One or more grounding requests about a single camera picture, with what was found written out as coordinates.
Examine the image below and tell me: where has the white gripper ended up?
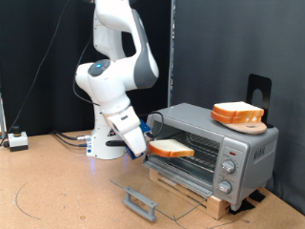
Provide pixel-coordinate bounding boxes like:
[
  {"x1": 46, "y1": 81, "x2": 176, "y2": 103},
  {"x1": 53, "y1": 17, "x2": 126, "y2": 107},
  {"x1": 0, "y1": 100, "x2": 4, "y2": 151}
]
[{"x1": 106, "y1": 106, "x2": 148, "y2": 158}]

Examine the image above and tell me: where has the toy bread slice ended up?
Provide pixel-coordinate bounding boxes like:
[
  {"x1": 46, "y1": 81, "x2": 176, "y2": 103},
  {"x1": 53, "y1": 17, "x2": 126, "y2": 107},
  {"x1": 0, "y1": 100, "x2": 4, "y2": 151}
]
[
  {"x1": 148, "y1": 138, "x2": 195, "y2": 158},
  {"x1": 212, "y1": 100, "x2": 265, "y2": 118},
  {"x1": 210, "y1": 110, "x2": 263, "y2": 125}
]

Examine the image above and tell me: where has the silver oven knob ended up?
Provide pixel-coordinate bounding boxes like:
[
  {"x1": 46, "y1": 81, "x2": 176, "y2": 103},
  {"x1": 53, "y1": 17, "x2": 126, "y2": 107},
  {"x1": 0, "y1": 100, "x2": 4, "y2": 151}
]
[
  {"x1": 216, "y1": 179, "x2": 233, "y2": 195},
  {"x1": 221, "y1": 159, "x2": 236, "y2": 175}
]

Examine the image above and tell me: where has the silver toaster oven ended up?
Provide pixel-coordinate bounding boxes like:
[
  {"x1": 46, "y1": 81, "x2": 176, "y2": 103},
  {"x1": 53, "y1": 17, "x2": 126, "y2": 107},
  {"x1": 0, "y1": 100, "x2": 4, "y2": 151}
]
[{"x1": 141, "y1": 102, "x2": 280, "y2": 212}]

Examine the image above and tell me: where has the slatted wooden block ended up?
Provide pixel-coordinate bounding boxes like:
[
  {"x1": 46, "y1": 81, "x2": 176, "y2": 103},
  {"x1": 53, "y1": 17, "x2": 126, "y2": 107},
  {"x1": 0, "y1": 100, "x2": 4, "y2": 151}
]
[{"x1": 149, "y1": 168, "x2": 232, "y2": 221}]

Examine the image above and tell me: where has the black backdrop curtain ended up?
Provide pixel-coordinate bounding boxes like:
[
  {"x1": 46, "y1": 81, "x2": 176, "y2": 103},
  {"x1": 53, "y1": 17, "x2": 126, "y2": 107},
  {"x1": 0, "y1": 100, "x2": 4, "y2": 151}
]
[{"x1": 0, "y1": 0, "x2": 174, "y2": 138}]

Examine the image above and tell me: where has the round wooden serving board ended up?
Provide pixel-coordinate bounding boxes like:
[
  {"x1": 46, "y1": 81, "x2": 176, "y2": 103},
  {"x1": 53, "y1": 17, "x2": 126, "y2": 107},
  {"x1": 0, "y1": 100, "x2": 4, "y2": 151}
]
[{"x1": 221, "y1": 121, "x2": 269, "y2": 135}]

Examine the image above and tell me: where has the black foam pad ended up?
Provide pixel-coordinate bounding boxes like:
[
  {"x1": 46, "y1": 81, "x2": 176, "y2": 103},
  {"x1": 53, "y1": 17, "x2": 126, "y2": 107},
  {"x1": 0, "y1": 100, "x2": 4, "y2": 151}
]
[
  {"x1": 249, "y1": 190, "x2": 266, "y2": 203},
  {"x1": 229, "y1": 198, "x2": 256, "y2": 216}
]

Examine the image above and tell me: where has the emergency stop button box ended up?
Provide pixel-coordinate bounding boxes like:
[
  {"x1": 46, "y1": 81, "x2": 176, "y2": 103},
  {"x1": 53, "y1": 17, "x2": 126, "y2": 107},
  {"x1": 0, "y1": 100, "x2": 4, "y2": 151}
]
[{"x1": 8, "y1": 125, "x2": 30, "y2": 153}]

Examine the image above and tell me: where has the vertical metal pole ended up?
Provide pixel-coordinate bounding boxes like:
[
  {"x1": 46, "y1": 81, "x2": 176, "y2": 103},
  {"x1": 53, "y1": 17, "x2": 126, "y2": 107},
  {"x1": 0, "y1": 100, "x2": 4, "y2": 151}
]
[{"x1": 167, "y1": 0, "x2": 177, "y2": 109}]

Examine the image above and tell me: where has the grey backdrop curtain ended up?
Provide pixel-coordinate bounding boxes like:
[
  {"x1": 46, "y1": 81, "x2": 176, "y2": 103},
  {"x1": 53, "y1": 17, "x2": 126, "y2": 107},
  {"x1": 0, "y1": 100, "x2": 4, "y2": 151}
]
[{"x1": 174, "y1": 0, "x2": 305, "y2": 215}]

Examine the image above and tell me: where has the black metal bookend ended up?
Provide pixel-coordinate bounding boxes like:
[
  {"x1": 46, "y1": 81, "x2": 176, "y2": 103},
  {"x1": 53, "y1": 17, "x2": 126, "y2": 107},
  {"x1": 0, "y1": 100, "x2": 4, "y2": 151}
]
[{"x1": 246, "y1": 73, "x2": 275, "y2": 129}]

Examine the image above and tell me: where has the black cable with silver plug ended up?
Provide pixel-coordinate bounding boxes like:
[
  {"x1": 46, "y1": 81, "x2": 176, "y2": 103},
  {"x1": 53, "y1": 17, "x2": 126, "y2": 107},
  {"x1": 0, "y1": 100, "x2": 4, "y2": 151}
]
[{"x1": 51, "y1": 129, "x2": 93, "y2": 141}]

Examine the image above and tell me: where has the wire oven rack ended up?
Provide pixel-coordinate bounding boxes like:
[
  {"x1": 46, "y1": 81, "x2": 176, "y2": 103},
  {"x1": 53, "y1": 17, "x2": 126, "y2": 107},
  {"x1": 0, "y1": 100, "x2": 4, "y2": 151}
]
[{"x1": 150, "y1": 131, "x2": 222, "y2": 174}]

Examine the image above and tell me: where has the black base cable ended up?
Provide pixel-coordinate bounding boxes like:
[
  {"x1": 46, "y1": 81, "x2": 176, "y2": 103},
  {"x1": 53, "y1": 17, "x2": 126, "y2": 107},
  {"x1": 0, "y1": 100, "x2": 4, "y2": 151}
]
[{"x1": 53, "y1": 133, "x2": 90, "y2": 148}]

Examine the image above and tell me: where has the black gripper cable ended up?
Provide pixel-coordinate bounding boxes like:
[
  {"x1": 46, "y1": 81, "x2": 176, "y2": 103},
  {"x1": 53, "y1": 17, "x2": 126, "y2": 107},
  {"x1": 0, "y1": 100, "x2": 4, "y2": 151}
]
[{"x1": 71, "y1": 31, "x2": 165, "y2": 140}]

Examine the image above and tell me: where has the long black hanging cable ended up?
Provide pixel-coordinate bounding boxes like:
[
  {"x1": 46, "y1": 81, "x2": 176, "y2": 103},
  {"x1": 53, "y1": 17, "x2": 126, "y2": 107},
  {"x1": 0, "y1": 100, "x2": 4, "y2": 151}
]
[{"x1": 0, "y1": 0, "x2": 71, "y2": 147}]

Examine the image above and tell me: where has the metal frame bar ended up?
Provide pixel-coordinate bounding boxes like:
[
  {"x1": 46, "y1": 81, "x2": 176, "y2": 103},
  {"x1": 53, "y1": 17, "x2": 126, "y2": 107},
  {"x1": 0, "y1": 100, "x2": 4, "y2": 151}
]
[{"x1": 0, "y1": 94, "x2": 7, "y2": 141}]

